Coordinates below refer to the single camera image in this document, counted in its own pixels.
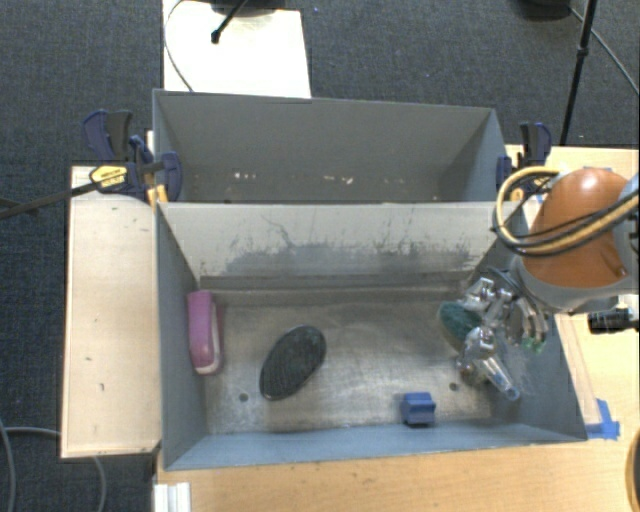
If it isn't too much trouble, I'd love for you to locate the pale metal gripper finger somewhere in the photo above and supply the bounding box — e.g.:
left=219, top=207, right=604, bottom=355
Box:
left=461, top=276, right=514, bottom=327
left=455, top=325, right=521, bottom=402

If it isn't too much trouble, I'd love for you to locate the dark green round sponge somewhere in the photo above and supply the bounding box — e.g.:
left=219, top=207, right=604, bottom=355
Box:
left=438, top=301, right=476, bottom=349

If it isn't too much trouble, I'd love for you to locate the small blue block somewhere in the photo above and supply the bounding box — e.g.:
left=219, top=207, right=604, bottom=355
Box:
left=399, top=391, right=437, bottom=428

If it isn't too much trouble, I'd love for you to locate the grey metal bin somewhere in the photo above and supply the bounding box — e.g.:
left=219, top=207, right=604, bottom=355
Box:
left=151, top=88, right=589, bottom=472

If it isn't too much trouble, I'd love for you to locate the black oval mesh disc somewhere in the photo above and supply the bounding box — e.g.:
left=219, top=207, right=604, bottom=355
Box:
left=258, top=324, right=328, bottom=402

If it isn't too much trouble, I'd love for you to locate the pale wood board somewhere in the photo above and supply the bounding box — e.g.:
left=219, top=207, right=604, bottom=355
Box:
left=60, top=164, right=163, bottom=459

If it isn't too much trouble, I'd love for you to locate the black cylinder on white bracket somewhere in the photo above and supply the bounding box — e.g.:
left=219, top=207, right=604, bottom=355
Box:
left=587, top=294, right=640, bottom=335

